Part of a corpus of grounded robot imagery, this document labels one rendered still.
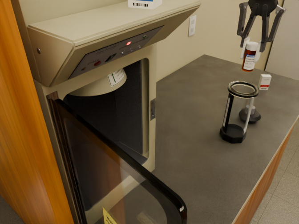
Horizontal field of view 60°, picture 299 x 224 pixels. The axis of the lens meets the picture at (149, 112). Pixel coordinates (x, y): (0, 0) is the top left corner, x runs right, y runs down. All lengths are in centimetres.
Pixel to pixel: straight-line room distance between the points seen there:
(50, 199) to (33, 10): 30
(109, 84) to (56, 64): 23
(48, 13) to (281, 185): 214
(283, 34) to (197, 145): 263
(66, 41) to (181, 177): 67
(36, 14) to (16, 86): 14
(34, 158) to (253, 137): 90
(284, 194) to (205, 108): 123
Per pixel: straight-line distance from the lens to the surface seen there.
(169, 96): 132
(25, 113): 38
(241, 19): 91
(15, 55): 35
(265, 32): 90
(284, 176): 243
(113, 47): 44
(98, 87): 60
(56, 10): 47
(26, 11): 45
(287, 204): 224
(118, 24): 41
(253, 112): 121
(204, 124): 115
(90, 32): 38
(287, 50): 354
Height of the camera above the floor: 162
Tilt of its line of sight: 35 degrees down
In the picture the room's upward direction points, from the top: straight up
